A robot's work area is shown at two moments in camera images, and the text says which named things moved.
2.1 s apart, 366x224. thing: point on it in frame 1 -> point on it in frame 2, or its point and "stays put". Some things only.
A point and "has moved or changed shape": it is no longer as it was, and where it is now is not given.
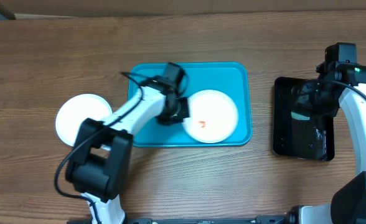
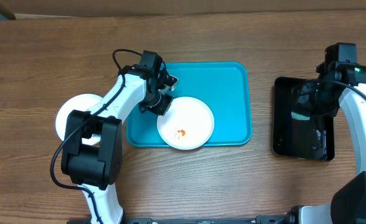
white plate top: (76, 110) stays put
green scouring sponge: (299, 117) stays put
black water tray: (297, 137) stays put
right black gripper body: (319, 101) stays put
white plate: (213, 116) has moved or changed shape
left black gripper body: (179, 110) -> (157, 103)
